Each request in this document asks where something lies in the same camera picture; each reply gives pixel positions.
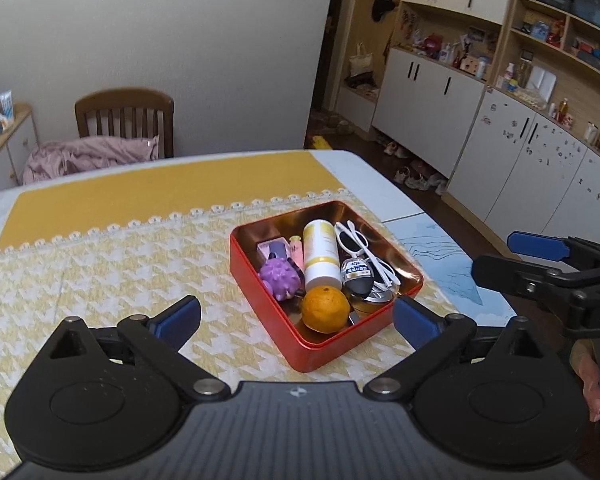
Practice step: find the beige tote bag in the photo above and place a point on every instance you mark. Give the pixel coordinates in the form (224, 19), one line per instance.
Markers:
(361, 62)

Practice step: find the white sunglasses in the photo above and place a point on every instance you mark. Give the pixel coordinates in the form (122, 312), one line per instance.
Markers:
(350, 240)

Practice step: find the clutter of countertop knickknacks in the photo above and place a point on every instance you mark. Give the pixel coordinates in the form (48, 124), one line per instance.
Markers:
(450, 50)

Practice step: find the yellow box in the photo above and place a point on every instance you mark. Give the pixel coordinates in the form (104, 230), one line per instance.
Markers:
(317, 142)

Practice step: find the black oval key fob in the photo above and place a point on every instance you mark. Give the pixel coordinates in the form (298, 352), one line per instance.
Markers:
(357, 275)

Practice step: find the purple pink toy hammer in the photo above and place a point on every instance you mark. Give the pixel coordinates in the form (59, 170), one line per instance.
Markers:
(296, 250)

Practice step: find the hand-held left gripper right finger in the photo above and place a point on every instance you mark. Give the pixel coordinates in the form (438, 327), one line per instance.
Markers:
(417, 322)

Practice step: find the brown wooden chair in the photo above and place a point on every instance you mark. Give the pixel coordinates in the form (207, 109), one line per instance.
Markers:
(125, 110)

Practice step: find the white yellow lotion tube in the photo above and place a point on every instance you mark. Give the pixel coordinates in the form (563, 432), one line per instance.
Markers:
(321, 255)

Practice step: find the purple spiky toy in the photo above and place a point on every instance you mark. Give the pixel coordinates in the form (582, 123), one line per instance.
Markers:
(280, 280)

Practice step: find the yellow patterned table mat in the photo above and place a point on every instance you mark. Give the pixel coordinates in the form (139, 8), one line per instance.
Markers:
(130, 260)

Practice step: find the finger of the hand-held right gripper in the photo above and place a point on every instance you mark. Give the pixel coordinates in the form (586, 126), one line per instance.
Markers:
(500, 270)
(535, 245)

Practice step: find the white stickered cabinet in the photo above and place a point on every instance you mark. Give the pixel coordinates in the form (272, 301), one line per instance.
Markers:
(530, 170)

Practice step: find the red tin box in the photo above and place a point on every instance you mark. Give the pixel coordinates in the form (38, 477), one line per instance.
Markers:
(260, 305)

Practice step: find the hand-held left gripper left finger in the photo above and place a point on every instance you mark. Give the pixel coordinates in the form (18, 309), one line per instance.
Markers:
(177, 322)

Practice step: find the pink square box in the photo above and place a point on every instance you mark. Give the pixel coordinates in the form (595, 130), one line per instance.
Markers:
(262, 247)

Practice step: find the wooden side cabinet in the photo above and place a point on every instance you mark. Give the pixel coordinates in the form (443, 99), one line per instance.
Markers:
(10, 155)

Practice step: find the clutter of shelf knickknacks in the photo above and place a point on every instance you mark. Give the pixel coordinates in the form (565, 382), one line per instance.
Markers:
(555, 60)

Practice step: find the black hanging bag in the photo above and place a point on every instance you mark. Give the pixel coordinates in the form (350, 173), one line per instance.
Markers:
(382, 5)

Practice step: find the white lower cabinet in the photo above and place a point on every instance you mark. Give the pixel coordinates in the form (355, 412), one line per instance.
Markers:
(425, 110)

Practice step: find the group of shoes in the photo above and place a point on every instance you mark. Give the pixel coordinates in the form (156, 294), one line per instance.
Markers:
(415, 177)

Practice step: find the blue white small carton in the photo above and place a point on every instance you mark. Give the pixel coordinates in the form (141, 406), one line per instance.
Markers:
(6, 106)

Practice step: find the person's right hand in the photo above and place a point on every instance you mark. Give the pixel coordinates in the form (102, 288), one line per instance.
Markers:
(590, 380)

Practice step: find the pink blanket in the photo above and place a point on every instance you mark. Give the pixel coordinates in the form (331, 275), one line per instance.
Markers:
(90, 157)

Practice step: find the round silver mirror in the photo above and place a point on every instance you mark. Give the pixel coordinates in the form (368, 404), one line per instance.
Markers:
(377, 300)

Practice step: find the orange fruit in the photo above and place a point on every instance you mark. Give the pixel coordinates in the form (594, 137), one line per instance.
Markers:
(325, 309)

